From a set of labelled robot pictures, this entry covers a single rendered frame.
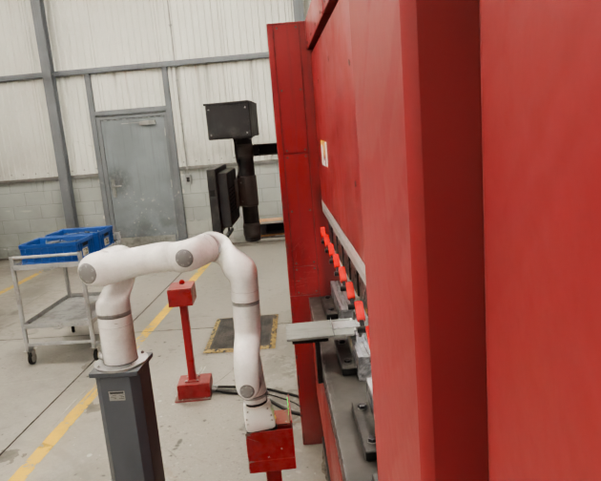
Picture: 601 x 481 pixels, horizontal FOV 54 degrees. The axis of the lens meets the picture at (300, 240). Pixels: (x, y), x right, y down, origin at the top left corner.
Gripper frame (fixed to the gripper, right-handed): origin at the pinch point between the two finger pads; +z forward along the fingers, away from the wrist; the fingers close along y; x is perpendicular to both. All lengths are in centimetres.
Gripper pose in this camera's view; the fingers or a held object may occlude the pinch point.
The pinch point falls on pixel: (264, 441)
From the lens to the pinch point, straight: 212.6
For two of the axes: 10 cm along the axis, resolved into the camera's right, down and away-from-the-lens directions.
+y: -9.8, 1.8, -0.4
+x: 0.8, 1.9, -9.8
